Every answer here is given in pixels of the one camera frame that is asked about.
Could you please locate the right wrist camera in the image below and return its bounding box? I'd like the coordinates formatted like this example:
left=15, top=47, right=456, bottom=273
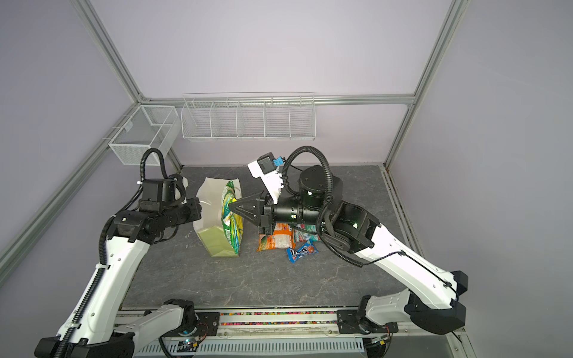
left=247, top=152, right=285, bottom=204

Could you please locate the long white wire basket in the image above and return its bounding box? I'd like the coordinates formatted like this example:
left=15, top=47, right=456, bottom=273
left=180, top=92, right=316, bottom=140

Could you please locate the white mesh box basket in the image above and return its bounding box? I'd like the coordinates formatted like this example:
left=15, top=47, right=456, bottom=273
left=109, top=105, right=181, bottom=166

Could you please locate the illustrated paper gift bag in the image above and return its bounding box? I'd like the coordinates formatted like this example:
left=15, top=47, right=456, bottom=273
left=193, top=178, right=242, bottom=257

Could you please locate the green snack bag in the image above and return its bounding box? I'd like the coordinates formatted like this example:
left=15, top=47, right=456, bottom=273
left=221, top=180, right=243, bottom=256

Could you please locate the blue M&M's packet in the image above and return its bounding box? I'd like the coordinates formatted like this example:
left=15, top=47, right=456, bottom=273
left=286, top=241, right=318, bottom=263

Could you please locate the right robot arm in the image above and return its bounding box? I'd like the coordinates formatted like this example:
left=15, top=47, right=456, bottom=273
left=228, top=146, right=469, bottom=335

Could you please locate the orange Fox's candy bag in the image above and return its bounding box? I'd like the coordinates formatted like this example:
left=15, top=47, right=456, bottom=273
left=257, top=223, right=295, bottom=252

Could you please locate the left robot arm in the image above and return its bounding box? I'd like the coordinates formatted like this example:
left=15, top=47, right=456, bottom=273
left=34, top=148, right=201, bottom=357

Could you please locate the Fox's mint blossom candy bag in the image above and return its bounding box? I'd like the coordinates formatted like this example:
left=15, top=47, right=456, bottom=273
left=291, top=225, right=320, bottom=245

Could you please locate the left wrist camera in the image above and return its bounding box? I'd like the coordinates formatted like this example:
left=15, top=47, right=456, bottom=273
left=170, top=174, right=188, bottom=200

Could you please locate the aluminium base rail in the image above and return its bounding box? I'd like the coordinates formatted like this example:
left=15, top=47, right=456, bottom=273
left=113, top=303, right=466, bottom=358

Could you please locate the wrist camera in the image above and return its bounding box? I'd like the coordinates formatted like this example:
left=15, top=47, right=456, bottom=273
left=170, top=174, right=188, bottom=200
left=247, top=152, right=285, bottom=204

